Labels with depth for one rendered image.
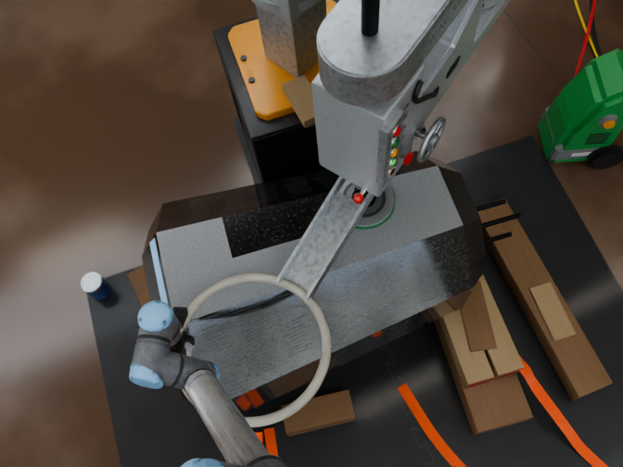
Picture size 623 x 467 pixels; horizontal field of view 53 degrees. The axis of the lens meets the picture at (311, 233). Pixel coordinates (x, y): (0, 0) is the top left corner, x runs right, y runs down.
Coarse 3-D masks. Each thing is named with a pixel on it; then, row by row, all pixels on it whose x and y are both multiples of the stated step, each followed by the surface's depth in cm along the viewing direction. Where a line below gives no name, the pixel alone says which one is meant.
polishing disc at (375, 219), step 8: (344, 184) 221; (352, 184) 221; (344, 192) 220; (352, 192) 220; (384, 192) 219; (392, 192) 219; (376, 200) 218; (384, 200) 218; (392, 200) 218; (368, 208) 217; (376, 208) 217; (384, 208) 217; (392, 208) 218; (368, 216) 216; (376, 216) 216; (384, 216) 216; (360, 224) 215; (368, 224) 215
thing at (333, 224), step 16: (336, 192) 204; (320, 208) 201; (336, 208) 205; (352, 208) 204; (320, 224) 205; (336, 224) 204; (352, 224) 198; (304, 240) 201; (320, 240) 204; (336, 240) 203; (304, 256) 204; (320, 256) 203; (336, 256) 201; (288, 272) 204; (304, 272) 203; (320, 272) 198; (304, 288) 202
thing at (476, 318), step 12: (480, 288) 270; (468, 300) 268; (480, 300) 268; (468, 312) 266; (480, 312) 266; (468, 324) 264; (480, 324) 264; (468, 336) 262; (480, 336) 262; (492, 336) 261; (480, 348) 260; (492, 348) 260
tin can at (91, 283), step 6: (84, 276) 295; (90, 276) 295; (96, 276) 295; (84, 282) 294; (90, 282) 294; (96, 282) 294; (102, 282) 295; (84, 288) 293; (90, 288) 292; (96, 288) 292; (102, 288) 296; (108, 288) 303; (90, 294) 296; (96, 294) 296; (102, 294) 299; (108, 294) 304
